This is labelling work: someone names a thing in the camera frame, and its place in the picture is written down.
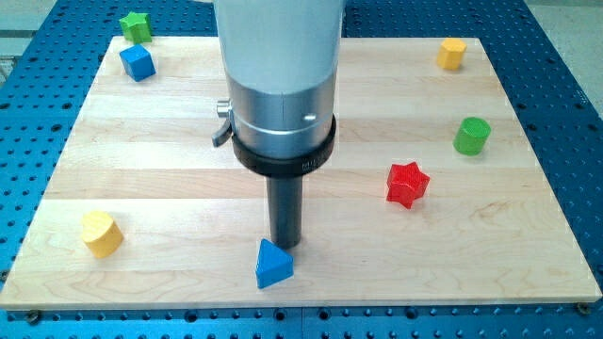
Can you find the red star block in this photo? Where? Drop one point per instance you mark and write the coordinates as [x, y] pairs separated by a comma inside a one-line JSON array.
[[406, 183]]

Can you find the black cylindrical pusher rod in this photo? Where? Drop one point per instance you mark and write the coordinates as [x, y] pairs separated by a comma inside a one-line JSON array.
[[285, 211]]

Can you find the blue triangle block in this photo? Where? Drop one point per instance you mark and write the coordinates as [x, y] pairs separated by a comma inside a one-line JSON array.
[[273, 264]]

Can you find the blue perforated metal table plate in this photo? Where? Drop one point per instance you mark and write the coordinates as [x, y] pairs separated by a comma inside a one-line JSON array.
[[546, 55]]

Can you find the green cylinder block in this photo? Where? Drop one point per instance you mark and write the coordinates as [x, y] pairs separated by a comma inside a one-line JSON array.
[[471, 136]]

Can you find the yellow hexagon block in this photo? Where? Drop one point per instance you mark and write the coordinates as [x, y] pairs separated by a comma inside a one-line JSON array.
[[451, 53]]

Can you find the light wooden board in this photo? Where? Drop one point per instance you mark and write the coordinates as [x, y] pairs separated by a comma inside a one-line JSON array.
[[487, 230]]

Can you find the yellow teardrop block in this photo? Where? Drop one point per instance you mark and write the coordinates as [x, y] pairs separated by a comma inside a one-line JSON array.
[[100, 233]]

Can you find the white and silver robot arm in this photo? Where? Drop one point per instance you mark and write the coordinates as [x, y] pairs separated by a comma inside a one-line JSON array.
[[280, 59]]

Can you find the blue cube block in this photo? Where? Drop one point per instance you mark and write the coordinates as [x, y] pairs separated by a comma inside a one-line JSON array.
[[137, 62]]

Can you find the green star block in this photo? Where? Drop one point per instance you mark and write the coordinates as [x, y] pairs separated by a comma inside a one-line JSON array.
[[136, 27]]

